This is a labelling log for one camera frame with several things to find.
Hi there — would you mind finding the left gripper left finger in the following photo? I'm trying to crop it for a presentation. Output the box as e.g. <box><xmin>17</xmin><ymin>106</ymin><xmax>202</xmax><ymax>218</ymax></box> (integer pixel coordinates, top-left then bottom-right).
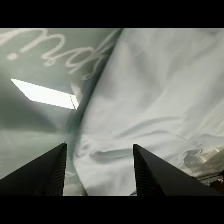
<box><xmin>0</xmin><ymin>142</ymin><xmax>68</xmax><ymax>197</ymax></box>

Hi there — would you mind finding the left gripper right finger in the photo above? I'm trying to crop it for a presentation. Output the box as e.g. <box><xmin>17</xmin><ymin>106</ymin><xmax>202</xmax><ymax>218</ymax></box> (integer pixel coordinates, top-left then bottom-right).
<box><xmin>132</xmin><ymin>143</ymin><xmax>224</xmax><ymax>197</ymax></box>

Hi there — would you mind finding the pale blue shirt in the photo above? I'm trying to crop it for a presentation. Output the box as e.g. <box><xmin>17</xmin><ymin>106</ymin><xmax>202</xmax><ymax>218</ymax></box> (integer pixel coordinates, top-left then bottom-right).
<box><xmin>72</xmin><ymin>28</ymin><xmax>224</xmax><ymax>197</ymax></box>

